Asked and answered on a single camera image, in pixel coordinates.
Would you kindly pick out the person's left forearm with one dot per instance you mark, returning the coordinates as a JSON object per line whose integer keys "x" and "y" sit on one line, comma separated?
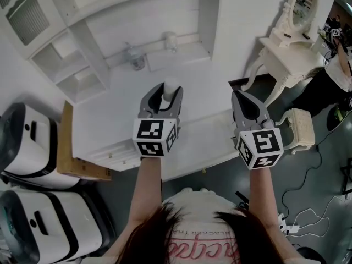
{"x": 143, "y": 191}

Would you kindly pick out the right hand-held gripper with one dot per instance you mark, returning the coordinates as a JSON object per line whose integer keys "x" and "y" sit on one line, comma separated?
{"x": 261, "y": 147}

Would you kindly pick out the white black machine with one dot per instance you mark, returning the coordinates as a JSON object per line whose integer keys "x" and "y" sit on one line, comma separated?
{"x": 60, "y": 227}
{"x": 30, "y": 147}

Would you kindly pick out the oval vanity mirror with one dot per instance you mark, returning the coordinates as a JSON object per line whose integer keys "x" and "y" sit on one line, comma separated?
{"x": 303, "y": 7}

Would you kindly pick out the brown cardboard box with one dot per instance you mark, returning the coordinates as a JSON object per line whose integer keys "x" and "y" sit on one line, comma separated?
{"x": 66, "y": 153}

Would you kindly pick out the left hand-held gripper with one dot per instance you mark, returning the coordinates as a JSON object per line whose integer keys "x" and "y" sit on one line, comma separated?
{"x": 154, "y": 136}

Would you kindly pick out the white plastic cup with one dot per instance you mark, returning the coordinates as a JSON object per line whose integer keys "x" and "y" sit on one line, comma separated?
{"x": 171, "y": 87}

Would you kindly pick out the cream vanity table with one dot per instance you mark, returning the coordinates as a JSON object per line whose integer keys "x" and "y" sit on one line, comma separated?
{"x": 283, "y": 59}

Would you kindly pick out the white desk drawer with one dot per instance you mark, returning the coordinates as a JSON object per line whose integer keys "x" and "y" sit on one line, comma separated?
{"x": 198, "y": 165}
{"x": 115, "y": 154}

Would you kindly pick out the white louvred panel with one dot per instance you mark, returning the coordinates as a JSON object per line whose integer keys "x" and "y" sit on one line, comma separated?
{"x": 24, "y": 18}

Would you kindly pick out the person's right forearm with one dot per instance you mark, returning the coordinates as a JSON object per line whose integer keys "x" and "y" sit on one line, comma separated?
{"x": 261, "y": 194}

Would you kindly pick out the white power strip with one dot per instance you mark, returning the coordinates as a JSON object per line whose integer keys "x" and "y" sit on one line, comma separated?
{"x": 288, "y": 227}

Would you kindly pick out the clear glass jar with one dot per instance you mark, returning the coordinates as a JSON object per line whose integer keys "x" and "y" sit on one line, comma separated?
{"x": 136, "y": 58}

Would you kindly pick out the cream upholstered stool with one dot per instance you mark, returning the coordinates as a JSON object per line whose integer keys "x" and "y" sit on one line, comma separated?
{"x": 301, "y": 129}

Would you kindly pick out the white shelf hutch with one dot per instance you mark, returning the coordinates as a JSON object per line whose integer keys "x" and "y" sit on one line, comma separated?
{"x": 90, "y": 37}

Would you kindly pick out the person's white printed shirt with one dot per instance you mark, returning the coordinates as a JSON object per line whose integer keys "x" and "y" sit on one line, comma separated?
{"x": 200, "y": 210}

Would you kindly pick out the white desk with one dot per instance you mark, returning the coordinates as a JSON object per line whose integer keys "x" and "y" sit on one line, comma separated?
{"x": 115, "y": 120}

